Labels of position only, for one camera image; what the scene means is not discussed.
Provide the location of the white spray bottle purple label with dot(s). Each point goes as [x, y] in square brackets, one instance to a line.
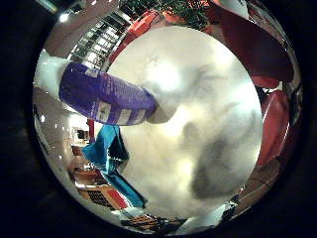
[105, 95]

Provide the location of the blue striped cloth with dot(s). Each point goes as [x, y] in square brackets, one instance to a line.
[105, 155]

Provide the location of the wooden shelf unit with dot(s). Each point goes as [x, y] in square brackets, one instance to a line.
[99, 195]

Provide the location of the dark gridded window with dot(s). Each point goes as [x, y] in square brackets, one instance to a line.
[99, 43]

